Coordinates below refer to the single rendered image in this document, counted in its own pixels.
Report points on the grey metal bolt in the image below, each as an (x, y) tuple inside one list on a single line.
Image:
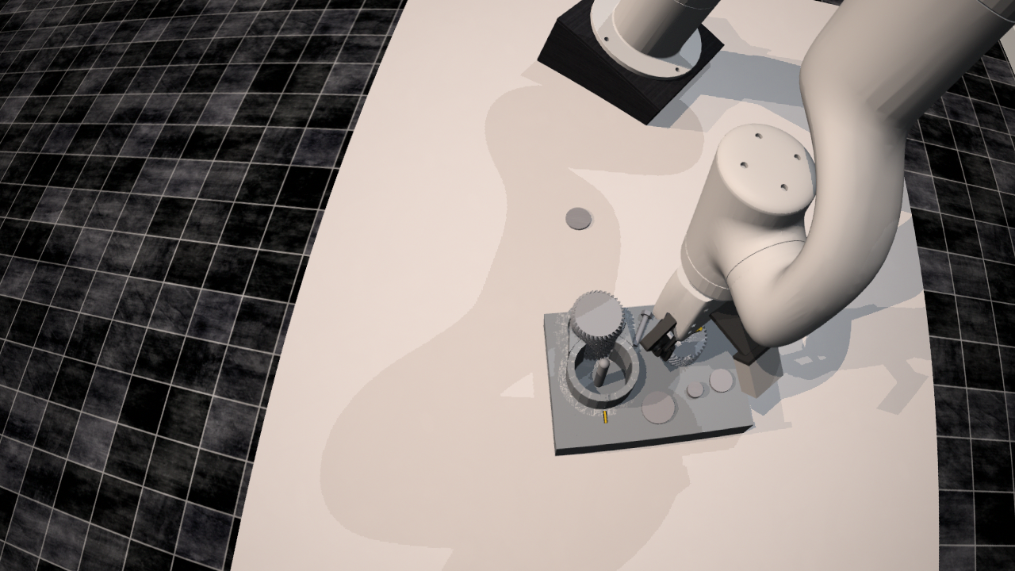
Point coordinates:
[(645, 316)]

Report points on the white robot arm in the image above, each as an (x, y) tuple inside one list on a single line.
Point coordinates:
[(874, 69)]

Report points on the grey toothed gear with yellow arrow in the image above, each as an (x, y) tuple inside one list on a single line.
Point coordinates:
[(687, 351)]

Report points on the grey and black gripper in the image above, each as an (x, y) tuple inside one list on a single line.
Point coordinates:
[(687, 310)]

